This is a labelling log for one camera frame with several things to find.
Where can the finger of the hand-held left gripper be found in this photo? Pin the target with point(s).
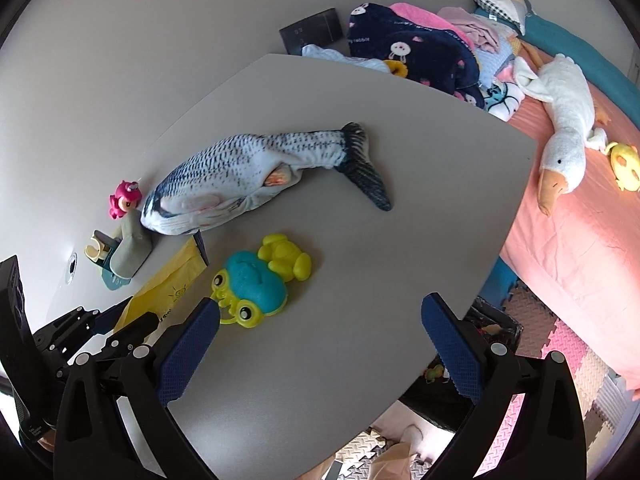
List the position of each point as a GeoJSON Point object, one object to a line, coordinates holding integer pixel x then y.
{"type": "Point", "coordinates": [107, 320]}
{"type": "Point", "coordinates": [135, 329]}

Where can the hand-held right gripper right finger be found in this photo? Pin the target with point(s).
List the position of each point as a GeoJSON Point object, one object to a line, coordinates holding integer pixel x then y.
{"type": "Point", "coordinates": [452, 347]}

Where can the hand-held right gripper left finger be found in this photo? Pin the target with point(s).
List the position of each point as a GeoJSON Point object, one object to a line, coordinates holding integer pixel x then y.
{"type": "Point", "coordinates": [187, 355]}

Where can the yellow pouch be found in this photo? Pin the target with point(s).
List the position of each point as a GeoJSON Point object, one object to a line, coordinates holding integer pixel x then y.
{"type": "Point", "coordinates": [160, 290]}

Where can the black trash bin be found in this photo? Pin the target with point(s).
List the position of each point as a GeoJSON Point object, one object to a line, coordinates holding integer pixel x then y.
{"type": "Point", "coordinates": [435, 407]}

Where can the blue and green frog toy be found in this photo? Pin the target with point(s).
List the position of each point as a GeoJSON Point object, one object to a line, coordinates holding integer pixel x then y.
{"type": "Point", "coordinates": [250, 280]}

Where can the yellow frog toy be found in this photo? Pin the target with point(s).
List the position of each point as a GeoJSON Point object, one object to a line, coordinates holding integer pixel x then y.
{"type": "Point", "coordinates": [285, 257]}

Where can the fish plush toy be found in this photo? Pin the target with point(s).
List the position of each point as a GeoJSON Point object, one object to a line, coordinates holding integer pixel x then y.
{"type": "Point", "coordinates": [225, 170]}

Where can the teal toy holder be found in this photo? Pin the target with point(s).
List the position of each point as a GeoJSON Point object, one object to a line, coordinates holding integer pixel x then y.
{"type": "Point", "coordinates": [112, 282]}

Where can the grey bent foam piece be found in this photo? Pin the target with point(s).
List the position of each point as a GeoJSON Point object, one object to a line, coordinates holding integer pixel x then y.
{"type": "Point", "coordinates": [130, 255]}

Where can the person's foot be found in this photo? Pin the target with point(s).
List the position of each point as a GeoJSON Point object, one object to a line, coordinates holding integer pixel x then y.
{"type": "Point", "coordinates": [412, 437]}

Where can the puzzle foam floor mat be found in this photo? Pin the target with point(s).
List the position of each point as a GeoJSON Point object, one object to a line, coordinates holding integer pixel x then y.
{"type": "Point", "coordinates": [565, 345]}

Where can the pink toy figure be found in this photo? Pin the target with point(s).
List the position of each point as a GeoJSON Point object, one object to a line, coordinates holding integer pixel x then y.
{"type": "Point", "coordinates": [125, 197]}

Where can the pink bed sheet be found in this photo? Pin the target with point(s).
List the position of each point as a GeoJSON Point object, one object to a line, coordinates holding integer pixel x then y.
{"type": "Point", "coordinates": [565, 260]}

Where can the yellow chick plush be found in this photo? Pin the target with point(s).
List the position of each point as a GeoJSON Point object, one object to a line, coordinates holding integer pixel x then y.
{"type": "Point", "coordinates": [625, 165]}

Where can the white cartoon print cloth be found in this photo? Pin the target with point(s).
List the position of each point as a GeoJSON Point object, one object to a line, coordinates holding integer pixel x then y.
{"type": "Point", "coordinates": [502, 100]}

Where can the white goose plush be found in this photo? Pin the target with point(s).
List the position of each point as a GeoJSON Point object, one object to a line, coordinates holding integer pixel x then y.
{"type": "Point", "coordinates": [565, 110]}

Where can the light blue knit blanket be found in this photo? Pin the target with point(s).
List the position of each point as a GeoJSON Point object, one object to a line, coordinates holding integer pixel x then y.
{"type": "Point", "coordinates": [492, 62]}

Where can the navy printed blanket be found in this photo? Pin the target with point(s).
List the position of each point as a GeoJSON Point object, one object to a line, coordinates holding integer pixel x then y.
{"type": "Point", "coordinates": [425, 55]}

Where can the mauve clothes pile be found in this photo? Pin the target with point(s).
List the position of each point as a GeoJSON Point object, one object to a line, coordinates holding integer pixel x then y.
{"type": "Point", "coordinates": [480, 32]}

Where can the light blue cloth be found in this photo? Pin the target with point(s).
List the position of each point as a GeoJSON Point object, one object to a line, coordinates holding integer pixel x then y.
{"type": "Point", "coordinates": [325, 54]}

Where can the teal blanket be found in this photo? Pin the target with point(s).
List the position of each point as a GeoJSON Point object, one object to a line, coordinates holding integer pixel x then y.
{"type": "Point", "coordinates": [565, 35]}

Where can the pink fleece cloth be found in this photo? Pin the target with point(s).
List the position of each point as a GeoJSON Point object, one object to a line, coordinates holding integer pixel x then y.
{"type": "Point", "coordinates": [415, 14]}

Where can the patchwork pillow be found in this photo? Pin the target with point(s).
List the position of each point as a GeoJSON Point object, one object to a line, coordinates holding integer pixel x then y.
{"type": "Point", "coordinates": [505, 0]}

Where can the black wall panel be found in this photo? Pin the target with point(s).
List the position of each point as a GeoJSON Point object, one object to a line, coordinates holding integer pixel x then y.
{"type": "Point", "coordinates": [312, 30]}

